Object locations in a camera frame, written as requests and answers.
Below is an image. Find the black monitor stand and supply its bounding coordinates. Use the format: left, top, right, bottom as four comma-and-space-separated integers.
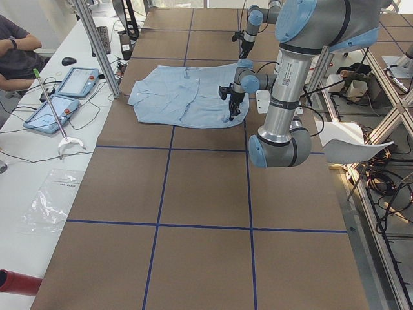
112, 0, 140, 41

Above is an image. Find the white curved plastic piece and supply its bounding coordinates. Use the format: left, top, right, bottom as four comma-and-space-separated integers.
57, 137, 86, 158

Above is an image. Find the light blue button-up shirt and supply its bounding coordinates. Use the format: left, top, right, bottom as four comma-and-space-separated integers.
128, 64, 249, 129

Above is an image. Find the white curved chair seat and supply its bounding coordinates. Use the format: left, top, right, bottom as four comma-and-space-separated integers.
319, 121, 394, 164

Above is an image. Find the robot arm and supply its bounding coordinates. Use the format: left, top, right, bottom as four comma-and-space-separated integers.
219, 0, 382, 167
239, 0, 283, 59

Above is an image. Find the metal reacher stick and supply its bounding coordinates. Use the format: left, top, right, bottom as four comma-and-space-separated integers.
33, 68, 68, 142

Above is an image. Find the far blue teach pendant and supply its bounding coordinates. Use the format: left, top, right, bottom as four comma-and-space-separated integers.
56, 67, 99, 98

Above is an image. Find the blue teach pendant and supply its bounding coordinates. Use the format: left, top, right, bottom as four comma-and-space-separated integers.
56, 67, 99, 98
23, 94, 80, 134

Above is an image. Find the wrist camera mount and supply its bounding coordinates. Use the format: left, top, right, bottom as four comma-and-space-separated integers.
218, 84, 233, 100
232, 30, 244, 42

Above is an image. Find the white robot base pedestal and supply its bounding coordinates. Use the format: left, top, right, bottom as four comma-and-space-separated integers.
254, 89, 305, 115

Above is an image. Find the black computer mouse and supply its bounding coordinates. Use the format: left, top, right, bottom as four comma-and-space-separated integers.
61, 57, 77, 66

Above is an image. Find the aluminium frame post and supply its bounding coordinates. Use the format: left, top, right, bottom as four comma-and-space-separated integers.
73, 0, 121, 99

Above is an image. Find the red cylinder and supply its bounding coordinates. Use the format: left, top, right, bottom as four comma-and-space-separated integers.
1, 269, 43, 296

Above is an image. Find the near blue teach pendant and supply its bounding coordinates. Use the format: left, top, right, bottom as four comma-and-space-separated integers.
23, 94, 80, 134

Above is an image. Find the seated person in grey shirt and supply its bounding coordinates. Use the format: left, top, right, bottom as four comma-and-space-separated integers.
1, 15, 46, 91

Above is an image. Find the black keyboard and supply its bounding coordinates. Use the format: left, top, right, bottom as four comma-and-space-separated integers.
96, 26, 111, 54

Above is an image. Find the clear plastic bag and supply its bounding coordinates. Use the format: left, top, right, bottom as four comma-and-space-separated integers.
17, 169, 85, 236

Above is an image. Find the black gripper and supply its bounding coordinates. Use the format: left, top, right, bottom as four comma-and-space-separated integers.
228, 90, 245, 121
240, 39, 254, 55

